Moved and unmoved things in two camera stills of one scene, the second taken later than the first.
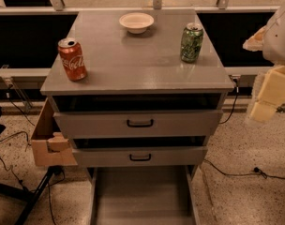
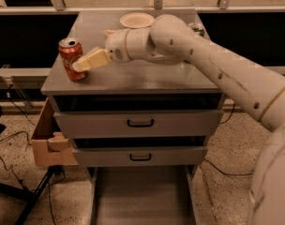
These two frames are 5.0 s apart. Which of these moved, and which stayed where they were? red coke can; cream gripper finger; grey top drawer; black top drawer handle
Moved: cream gripper finger
Stayed: grey top drawer; red coke can; black top drawer handle
